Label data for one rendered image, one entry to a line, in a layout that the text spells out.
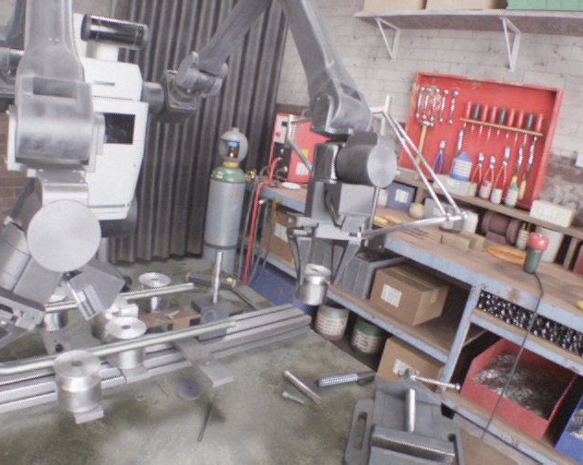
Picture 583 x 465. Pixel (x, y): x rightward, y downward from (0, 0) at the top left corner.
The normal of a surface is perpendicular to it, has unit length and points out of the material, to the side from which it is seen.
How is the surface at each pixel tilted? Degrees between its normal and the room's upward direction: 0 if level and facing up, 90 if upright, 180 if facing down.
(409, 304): 90
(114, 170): 90
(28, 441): 0
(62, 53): 44
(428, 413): 0
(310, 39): 78
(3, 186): 90
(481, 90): 90
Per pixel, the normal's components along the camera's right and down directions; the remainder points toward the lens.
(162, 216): -0.18, 0.24
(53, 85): 0.32, 0.89
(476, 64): -0.74, 0.07
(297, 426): 0.16, -0.95
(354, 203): 0.25, 0.14
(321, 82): -0.75, -0.15
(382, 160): 0.59, 0.16
